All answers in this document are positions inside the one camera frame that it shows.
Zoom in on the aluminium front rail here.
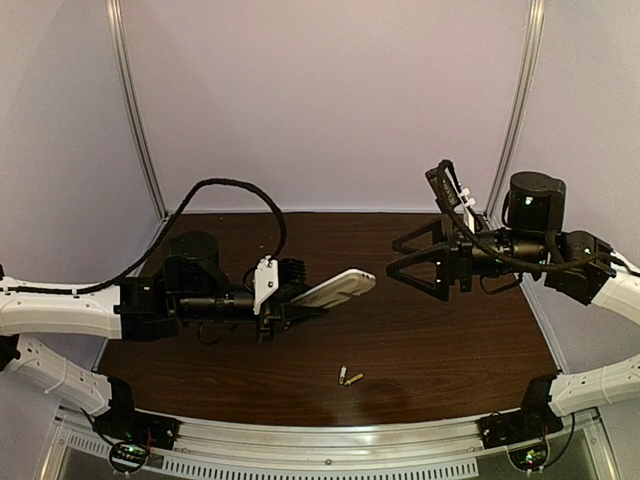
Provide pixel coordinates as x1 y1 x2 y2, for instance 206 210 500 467
37 405 611 479

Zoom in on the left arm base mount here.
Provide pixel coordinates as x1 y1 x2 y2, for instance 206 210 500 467
93 408 180 451

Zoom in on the right aluminium corner post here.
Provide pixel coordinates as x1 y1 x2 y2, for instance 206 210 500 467
485 0 546 220

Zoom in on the white slotted cable duct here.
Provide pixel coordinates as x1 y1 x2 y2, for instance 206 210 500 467
57 434 480 479

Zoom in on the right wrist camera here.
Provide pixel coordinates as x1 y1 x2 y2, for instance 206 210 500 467
425 159 489 234

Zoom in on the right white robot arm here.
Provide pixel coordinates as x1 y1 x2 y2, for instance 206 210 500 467
386 160 639 322

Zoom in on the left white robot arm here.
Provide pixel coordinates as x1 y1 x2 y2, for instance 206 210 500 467
1 231 332 444

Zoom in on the black cable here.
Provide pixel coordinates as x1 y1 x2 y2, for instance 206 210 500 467
0 178 289 296
434 159 616 274

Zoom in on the gold aaa battery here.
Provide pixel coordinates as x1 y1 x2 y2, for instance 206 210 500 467
344 373 364 387
338 366 347 386

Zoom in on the left aluminium corner post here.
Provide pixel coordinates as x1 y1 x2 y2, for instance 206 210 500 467
106 0 167 220

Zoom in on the aluminium corner post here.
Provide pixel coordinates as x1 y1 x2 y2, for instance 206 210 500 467
106 0 167 220
485 0 546 220

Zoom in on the left black cable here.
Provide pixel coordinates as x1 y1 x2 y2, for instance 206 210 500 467
0 178 289 296

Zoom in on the right black cable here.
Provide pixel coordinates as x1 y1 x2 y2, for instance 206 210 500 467
434 159 616 274

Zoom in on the white remote control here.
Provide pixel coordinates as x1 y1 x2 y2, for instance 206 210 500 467
297 268 377 309

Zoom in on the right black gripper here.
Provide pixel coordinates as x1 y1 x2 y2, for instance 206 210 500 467
386 216 551 303

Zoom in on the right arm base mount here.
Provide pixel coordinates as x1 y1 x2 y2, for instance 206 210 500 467
476 407 564 449

